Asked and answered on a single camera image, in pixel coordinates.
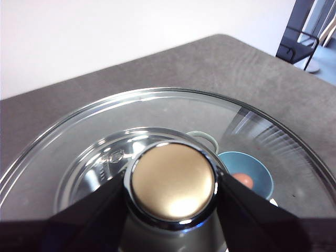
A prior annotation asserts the black metal frame stand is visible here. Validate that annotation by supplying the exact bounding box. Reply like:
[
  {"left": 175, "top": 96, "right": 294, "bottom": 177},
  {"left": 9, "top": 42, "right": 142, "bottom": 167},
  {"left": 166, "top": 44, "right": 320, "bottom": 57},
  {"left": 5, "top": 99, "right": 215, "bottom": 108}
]
[{"left": 275, "top": 0, "right": 336, "bottom": 74}]

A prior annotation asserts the pale green electric steamer pot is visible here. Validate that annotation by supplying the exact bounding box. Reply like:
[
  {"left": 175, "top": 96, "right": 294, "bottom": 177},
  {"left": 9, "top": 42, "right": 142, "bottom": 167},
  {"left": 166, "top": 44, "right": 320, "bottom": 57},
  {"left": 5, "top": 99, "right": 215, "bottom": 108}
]
[{"left": 53, "top": 127, "right": 227, "bottom": 218}]

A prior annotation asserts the glass lid with green knob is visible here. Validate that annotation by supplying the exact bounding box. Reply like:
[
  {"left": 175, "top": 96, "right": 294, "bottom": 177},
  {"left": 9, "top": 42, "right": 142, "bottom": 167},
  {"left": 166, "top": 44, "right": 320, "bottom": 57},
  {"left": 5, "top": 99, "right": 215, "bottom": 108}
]
[{"left": 0, "top": 87, "right": 336, "bottom": 252}]

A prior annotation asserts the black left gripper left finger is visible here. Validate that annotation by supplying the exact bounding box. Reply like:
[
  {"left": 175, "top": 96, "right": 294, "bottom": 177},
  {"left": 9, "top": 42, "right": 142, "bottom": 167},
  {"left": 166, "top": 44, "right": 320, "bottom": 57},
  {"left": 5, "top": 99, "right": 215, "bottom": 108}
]
[{"left": 0, "top": 176, "right": 130, "bottom": 252}]

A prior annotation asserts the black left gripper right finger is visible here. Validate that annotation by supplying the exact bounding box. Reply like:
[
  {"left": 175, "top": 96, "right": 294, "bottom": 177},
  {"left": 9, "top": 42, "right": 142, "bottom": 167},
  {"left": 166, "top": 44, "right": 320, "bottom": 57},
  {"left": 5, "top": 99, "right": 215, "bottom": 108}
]
[{"left": 216, "top": 174, "right": 336, "bottom": 252}]

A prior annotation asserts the brown egg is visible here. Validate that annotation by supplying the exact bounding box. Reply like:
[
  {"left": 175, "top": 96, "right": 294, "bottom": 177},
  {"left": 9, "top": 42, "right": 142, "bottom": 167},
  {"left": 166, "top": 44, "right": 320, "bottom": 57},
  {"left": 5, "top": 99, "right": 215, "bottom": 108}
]
[{"left": 232, "top": 172, "right": 254, "bottom": 190}]

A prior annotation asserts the blue ribbed bowl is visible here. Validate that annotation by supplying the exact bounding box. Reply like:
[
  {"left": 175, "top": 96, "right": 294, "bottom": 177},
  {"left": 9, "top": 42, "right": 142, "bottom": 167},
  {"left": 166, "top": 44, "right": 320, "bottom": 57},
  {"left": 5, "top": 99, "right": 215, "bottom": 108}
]
[{"left": 217, "top": 151, "right": 275, "bottom": 202}]

